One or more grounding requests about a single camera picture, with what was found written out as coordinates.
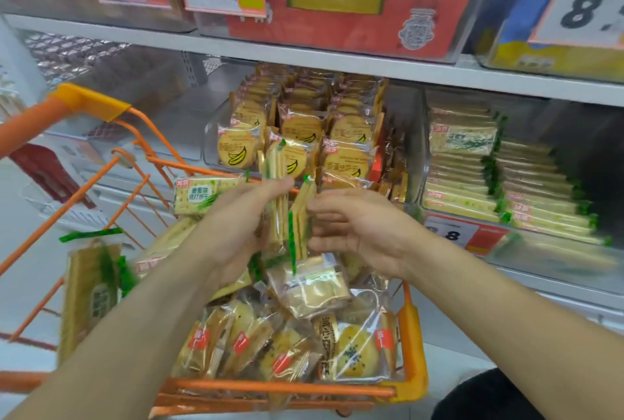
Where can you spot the person's left hand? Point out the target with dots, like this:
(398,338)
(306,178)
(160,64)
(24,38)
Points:
(229,234)

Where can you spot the person's right hand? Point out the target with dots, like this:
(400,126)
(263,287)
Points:
(375,234)

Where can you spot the egg-yolk pastry packet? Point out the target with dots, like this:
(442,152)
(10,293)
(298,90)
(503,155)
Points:
(312,288)

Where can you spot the green cracker packets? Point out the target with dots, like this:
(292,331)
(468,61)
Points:
(458,190)

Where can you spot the pile of pastry packets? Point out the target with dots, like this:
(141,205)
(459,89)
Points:
(244,341)

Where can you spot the yellow pastry packets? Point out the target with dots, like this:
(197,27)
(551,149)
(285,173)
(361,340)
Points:
(356,351)

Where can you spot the white metal store shelf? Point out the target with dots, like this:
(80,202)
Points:
(341,61)

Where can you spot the orange shopping cart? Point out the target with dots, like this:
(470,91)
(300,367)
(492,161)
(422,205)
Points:
(92,102)

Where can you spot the person's left forearm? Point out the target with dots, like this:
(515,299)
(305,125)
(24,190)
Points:
(122,351)

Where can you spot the person's right forearm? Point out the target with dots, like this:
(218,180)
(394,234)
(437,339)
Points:
(512,327)

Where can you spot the person's right leg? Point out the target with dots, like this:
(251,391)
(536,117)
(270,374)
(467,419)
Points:
(487,400)

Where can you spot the red carton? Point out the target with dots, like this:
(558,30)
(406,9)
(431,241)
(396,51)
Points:
(317,29)

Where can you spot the red box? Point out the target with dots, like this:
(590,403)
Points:
(49,176)

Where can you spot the stack of blue yellow packets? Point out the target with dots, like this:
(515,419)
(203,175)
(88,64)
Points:
(536,61)

